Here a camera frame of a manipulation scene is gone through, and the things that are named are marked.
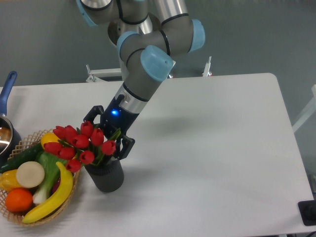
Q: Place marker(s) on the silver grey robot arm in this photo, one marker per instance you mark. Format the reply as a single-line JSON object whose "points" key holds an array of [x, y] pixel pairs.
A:
{"points": [[176, 34]]}

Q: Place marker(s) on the beige round disc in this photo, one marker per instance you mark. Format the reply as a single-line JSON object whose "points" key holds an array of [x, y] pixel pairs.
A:
{"points": [[30, 174]]}

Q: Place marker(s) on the white frame at right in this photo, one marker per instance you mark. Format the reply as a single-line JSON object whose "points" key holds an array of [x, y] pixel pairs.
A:
{"points": [[306, 112]]}

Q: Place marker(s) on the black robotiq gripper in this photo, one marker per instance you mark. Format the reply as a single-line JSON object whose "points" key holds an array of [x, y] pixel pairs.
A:
{"points": [[113, 118]]}

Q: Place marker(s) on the green bok choy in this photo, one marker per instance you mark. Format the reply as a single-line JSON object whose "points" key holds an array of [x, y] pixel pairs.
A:
{"points": [[51, 175]]}

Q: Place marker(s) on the yellow banana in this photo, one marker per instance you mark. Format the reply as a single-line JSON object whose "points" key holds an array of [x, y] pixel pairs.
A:
{"points": [[56, 200]]}

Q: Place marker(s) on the green cucumber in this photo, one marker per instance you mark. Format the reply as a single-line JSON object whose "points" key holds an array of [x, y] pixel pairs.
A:
{"points": [[29, 154]]}

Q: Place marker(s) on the blue handled saucepan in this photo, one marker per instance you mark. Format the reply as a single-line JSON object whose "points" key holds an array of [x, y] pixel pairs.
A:
{"points": [[9, 137]]}

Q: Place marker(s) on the yellow bell pepper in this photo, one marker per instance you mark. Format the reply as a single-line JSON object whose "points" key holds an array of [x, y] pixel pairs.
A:
{"points": [[8, 181]]}

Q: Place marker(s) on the dark red fruit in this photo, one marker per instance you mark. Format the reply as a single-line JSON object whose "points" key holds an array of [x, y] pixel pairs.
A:
{"points": [[55, 186]]}

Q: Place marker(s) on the black device at table edge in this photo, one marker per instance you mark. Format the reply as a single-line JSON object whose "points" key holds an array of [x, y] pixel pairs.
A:
{"points": [[308, 212]]}

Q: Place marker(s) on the dark grey ribbed vase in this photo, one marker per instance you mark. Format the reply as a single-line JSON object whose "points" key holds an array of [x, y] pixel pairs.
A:
{"points": [[107, 178]]}

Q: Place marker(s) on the woven wicker basket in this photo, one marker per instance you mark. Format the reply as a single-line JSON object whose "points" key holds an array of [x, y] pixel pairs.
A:
{"points": [[17, 218]]}

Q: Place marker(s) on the orange fruit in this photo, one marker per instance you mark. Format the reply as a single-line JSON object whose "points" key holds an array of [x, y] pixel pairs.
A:
{"points": [[19, 200]]}

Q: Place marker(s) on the red tulip bouquet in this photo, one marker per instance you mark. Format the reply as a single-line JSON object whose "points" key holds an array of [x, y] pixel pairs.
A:
{"points": [[82, 146]]}

